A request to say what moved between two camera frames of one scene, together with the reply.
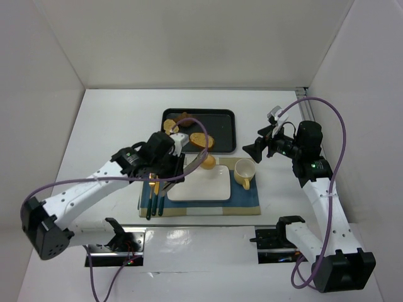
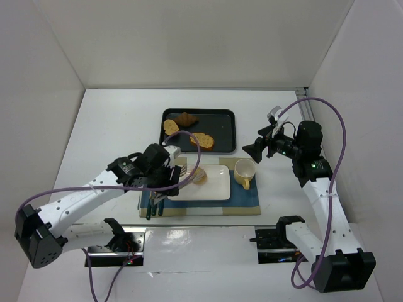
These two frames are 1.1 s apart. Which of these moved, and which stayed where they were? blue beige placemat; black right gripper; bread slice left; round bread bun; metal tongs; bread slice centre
Moved: metal tongs; round bread bun
Stayed: bread slice centre; blue beige placemat; black right gripper; bread slice left
